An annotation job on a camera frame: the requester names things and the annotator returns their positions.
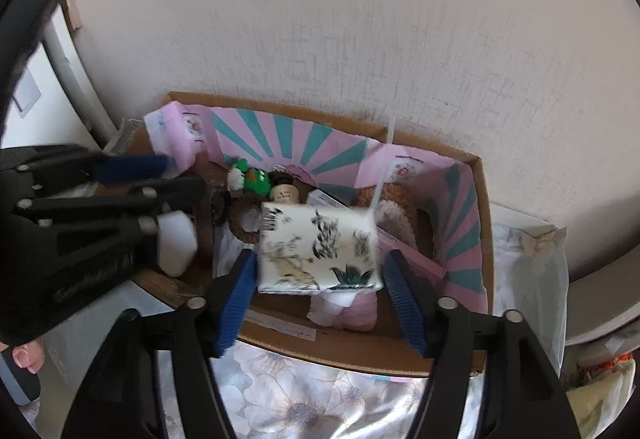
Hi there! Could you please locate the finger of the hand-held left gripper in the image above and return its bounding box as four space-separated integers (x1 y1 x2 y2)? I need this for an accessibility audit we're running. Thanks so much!
15 175 207 240
0 144 175 200

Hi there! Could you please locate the cream lotion bottle black cap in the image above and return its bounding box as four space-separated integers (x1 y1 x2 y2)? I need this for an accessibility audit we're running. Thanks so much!
270 175 301 206

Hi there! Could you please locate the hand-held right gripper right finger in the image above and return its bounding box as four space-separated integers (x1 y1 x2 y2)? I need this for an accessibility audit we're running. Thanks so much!
382 249 583 439

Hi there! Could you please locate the brown hair scrunchie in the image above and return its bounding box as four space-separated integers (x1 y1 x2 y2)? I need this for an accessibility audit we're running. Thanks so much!
227 196 263 245

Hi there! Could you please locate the wall switch plate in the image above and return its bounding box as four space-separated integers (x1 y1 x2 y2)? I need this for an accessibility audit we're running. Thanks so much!
12 69 43 117

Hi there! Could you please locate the pink fluffy cloth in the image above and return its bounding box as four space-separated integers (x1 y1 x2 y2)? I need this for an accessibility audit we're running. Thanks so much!
307 291 378 331

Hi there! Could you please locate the small white carton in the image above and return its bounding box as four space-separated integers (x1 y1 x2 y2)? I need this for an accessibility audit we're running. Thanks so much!
307 189 346 208

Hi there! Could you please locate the green toy figure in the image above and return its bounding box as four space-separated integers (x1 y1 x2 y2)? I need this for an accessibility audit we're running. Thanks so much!
227 158 273 194

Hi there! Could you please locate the person's left hand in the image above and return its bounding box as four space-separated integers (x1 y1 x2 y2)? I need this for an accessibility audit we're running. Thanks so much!
0 339 46 375

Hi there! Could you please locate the brown white plush toy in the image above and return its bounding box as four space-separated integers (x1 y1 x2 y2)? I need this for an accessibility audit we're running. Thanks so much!
357 184 436 265

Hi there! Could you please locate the pink teal cardboard box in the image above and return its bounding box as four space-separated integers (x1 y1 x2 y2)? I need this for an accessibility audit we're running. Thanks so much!
95 91 496 380

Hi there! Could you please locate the clear plastic stick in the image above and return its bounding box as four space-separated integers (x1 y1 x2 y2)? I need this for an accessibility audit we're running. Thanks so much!
372 116 398 210

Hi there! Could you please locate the white printed carton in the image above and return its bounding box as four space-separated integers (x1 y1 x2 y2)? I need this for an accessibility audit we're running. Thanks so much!
257 201 385 294

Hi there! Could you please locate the floral bed sheet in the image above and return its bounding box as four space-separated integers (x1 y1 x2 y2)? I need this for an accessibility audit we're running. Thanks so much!
20 209 571 439

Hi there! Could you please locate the yellow cloth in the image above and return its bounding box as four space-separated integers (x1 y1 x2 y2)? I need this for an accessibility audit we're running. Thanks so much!
565 354 636 439

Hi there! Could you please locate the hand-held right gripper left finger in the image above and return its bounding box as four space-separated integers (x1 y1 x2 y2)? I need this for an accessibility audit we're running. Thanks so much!
72 248 258 439

